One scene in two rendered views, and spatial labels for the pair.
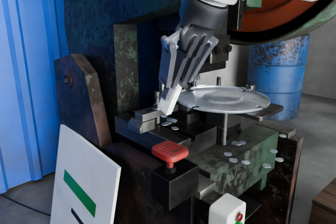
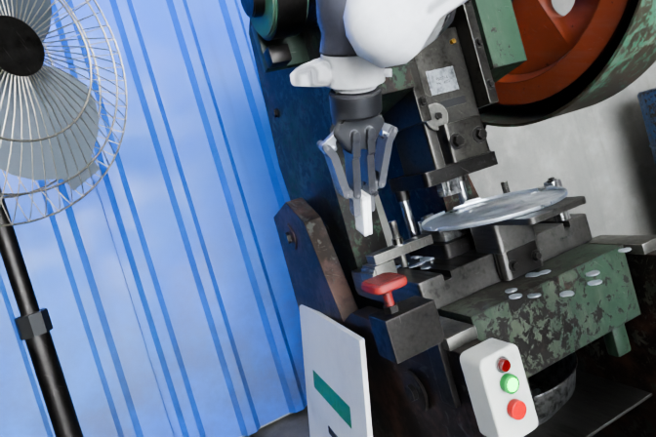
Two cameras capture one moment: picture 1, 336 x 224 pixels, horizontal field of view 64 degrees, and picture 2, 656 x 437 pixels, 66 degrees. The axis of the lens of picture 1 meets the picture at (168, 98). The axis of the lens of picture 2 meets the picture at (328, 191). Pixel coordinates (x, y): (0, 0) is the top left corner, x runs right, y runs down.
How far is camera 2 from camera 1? 36 cm
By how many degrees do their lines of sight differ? 25
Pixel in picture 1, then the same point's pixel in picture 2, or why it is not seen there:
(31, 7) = (250, 158)
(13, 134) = (255, 341)
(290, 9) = (588, 45)
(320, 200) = not seen: outside the picture
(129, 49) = not seen: hidden behind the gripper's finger
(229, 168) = (512, 310)
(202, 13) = (345, 105)
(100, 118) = (335, 279)
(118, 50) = not seen: hidden behind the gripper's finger
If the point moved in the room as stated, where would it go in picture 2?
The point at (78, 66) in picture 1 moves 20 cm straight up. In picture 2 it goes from (297, 214) to (274, 140)
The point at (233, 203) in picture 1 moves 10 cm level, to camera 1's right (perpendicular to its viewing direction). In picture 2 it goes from (494, 347) to (566, 338)
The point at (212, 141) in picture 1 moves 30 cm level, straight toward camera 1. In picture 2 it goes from (488, 277) to (442, 344)
